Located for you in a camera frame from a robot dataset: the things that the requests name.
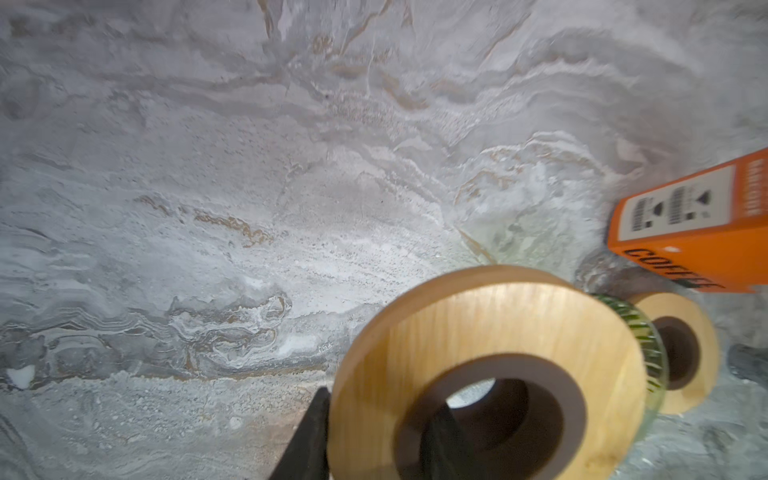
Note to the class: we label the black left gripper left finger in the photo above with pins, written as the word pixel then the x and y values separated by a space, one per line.
pixel 305 456

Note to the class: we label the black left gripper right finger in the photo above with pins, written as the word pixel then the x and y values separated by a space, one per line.
pixel 445 452

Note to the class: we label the wooden ring dripper stand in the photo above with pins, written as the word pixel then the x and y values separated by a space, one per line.
pixel 546 382

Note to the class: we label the clear glass dripper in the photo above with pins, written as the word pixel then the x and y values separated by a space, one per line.
pixel 749 363

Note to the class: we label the green glass dripper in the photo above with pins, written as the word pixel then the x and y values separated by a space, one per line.
pixel 655 359

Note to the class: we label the orange coffee filter box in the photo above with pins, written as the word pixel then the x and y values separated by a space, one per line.
pixel 706 231

